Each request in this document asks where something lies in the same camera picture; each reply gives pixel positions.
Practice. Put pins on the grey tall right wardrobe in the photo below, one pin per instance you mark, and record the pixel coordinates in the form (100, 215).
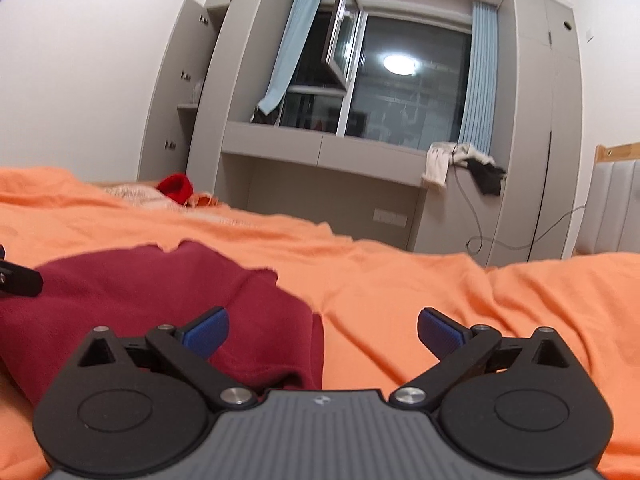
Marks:
(537, 138)

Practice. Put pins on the grey window desk cabinet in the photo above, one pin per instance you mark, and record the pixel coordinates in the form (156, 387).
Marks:
(322, 177)

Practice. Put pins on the left light blue curtain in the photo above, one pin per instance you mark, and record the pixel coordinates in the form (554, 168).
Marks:
(292, 44)

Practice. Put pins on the black cloth on sill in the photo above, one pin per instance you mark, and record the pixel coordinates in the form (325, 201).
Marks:
(486, 175)

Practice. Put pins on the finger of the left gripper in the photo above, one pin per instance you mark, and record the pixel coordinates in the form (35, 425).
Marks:
(17, 280)

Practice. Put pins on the white wall socket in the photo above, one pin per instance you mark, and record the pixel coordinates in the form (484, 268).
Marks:
(389, 217)

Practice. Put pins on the patterned pink pillow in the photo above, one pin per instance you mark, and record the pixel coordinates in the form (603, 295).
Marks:
(147, 197)

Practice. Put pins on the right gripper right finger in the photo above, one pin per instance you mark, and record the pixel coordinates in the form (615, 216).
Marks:
(441, 335)

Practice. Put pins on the light blue curtain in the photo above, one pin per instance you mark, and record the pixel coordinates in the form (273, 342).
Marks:
(480, 99)
(292, 44)

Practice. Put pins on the orange bed sheet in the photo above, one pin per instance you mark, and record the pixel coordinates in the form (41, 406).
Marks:
(368, 295)

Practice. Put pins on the dark red garment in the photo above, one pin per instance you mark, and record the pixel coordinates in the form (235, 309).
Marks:
(275, 341)

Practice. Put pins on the bright red cloth item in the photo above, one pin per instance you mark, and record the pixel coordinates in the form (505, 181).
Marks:
(177, 187)

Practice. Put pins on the right light blue curtain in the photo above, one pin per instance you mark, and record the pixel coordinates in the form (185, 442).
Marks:
(480, 99)

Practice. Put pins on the white cloth on sill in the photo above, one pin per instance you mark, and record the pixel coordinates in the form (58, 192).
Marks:
(440, 156)

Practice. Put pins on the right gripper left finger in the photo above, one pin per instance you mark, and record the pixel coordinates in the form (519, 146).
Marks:
(205, 334)

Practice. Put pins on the open window sash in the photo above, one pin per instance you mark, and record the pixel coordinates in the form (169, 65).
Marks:
(339, 51)

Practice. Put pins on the padded wooden headboard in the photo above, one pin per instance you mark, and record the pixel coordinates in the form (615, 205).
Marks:
(611, 218)

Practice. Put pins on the grey open wardrobe door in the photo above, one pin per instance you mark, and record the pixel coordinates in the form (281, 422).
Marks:
(171, 119)

